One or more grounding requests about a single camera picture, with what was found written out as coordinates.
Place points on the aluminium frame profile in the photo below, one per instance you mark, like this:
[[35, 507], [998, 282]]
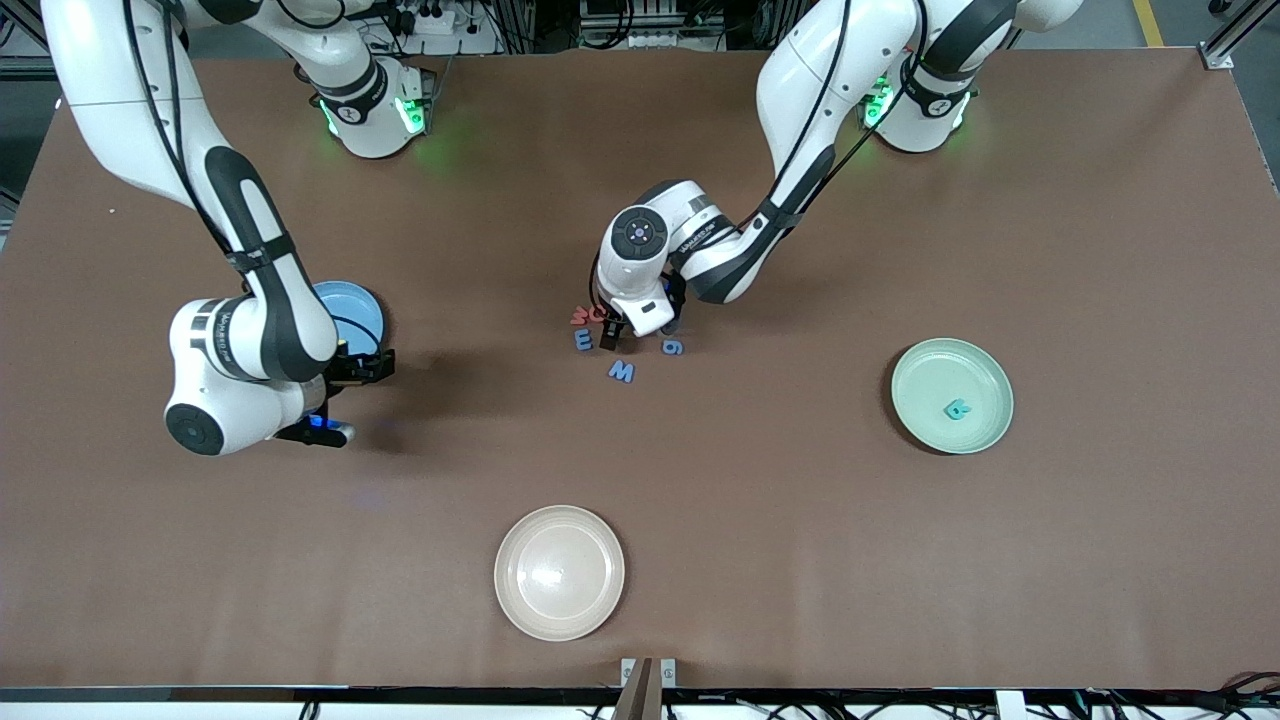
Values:
[[1218, 55], [20, 25]]

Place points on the blue plate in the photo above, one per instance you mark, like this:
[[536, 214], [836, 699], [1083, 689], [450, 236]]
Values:
[[350, 300]]

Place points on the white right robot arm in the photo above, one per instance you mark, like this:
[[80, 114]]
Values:
[[120, 100]]

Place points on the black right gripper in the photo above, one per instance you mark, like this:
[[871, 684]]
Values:
[[357, 369]]

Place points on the white power strip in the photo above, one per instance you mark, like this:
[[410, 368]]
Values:
[[430, 18]]

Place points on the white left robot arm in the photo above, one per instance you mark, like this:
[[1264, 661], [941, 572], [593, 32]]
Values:
[[830, 70]]

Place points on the blue foam capital W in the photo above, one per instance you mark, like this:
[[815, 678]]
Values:
[[621, 372]]

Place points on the teal foam capital R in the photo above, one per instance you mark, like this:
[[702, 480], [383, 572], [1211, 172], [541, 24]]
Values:
[[958, 410]]

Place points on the black table edge rail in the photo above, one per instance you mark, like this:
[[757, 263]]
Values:
[[300, 694]]

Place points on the pink foam small w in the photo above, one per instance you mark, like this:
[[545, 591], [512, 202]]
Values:
[[581, 315]]

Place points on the beige plate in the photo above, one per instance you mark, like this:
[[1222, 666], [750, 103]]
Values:
[[560, 573]]

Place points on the blue foam small m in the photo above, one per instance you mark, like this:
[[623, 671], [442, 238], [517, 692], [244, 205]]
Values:
[[583, 341]]

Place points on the equipment rack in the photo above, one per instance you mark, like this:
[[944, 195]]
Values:
[[650, 25]]

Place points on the metal table edge bracket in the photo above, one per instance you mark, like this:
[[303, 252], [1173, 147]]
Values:
[[640, 690]]

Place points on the pale green plate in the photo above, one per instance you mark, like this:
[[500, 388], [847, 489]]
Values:
[[930, 370]]

